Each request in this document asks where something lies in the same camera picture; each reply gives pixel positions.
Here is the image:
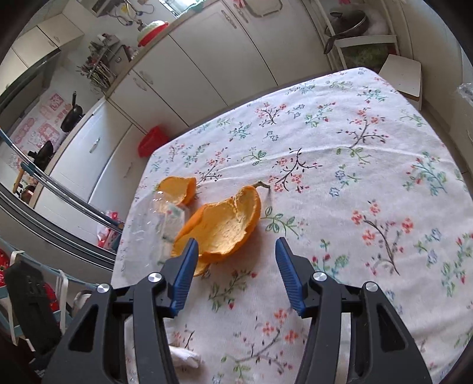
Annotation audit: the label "light blue rack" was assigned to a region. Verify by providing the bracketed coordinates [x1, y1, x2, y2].
[0, 236, 100, 344]

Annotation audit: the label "plastic bag with red print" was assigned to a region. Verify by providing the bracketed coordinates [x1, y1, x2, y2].
[97, 210, 124, 252]

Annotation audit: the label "lidded dark pan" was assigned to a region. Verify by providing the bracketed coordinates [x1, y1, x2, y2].
[323, 9, 370, 55]

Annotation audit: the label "white storage cart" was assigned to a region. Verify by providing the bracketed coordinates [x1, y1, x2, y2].
[325, 0, 401, 71]

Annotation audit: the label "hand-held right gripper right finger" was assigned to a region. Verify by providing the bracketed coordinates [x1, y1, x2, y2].
[275, 237, 433, 384]

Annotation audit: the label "white paper tissue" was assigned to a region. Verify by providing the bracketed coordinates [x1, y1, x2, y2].
[168, 343, 202, 370]

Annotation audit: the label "floral tablecloth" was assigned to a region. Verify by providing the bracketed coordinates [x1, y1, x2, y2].
[111, 66, 470, 384]

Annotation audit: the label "domed orange peel half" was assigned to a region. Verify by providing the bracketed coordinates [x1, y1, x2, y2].
[155, 176, 197, 206]

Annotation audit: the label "black bag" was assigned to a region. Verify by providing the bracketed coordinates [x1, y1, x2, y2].
[4, 260, 61, 357]

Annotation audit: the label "trash bin with red bag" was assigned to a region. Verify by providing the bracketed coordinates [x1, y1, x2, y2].
[138, 126, 170, 157]

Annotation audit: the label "clear plastic container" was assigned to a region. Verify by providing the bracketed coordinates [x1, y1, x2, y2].
[120, 192, 185, 277]

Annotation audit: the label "large orange peel piece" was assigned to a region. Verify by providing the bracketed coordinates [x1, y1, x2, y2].
[171, 181, 271, 277]

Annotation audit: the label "utensil rack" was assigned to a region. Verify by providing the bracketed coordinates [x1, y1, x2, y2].
[76, 33, 128, 93]

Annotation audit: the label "black pot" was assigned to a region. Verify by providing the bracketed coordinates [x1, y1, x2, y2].
[37, 140, 54, 170]

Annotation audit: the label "red and green bowl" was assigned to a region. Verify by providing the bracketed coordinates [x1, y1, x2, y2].
[137, 20, 170, 47]

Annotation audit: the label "white stool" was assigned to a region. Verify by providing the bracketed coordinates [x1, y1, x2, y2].
[379, 54, 423, 111]

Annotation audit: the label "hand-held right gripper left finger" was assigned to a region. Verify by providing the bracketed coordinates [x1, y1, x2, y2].
[42, 238, 199, 384]

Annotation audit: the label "black frying pan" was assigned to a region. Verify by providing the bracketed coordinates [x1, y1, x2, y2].
[60, 91, 84, 133]

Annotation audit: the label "grey refrigerator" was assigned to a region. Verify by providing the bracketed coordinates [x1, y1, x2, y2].
[0, 48, 124, 274]

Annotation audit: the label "white kitchen cabinets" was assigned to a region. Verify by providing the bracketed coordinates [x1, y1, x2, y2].
[0, 0, 333, 222]

